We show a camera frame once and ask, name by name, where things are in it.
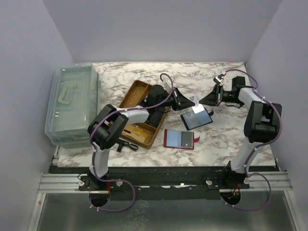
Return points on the black card holder in tray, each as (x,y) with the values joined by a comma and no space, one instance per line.
(155,117)

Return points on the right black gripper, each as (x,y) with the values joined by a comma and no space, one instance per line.
(219,95)

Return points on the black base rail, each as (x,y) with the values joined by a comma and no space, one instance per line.
(174,183)

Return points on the black T-shaped tool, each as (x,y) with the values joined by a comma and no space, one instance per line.
(122,143)

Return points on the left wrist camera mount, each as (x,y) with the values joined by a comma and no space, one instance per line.
(167,84)

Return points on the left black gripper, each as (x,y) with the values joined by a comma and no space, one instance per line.
(177,99)

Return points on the gold cards in tray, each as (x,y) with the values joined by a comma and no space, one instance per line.
(135,132)

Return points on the aluminium frame rail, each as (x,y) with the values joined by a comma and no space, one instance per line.
(59,183)

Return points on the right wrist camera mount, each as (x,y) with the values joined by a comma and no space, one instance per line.
(219,79)

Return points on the silver card from black holder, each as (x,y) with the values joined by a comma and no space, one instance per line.
(197,108)

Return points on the clear plastic storage box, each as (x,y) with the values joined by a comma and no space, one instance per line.
(74,103)

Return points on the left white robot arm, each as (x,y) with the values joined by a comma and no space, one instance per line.
(106,128)

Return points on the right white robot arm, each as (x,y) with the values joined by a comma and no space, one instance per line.
(263,123)

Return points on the red card holder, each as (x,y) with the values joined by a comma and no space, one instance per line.
(172,139)

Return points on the grey VIP card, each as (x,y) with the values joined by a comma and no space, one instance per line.
(186,139)

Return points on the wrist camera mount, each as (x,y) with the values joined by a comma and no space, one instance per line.
(167,84)
(219,79)

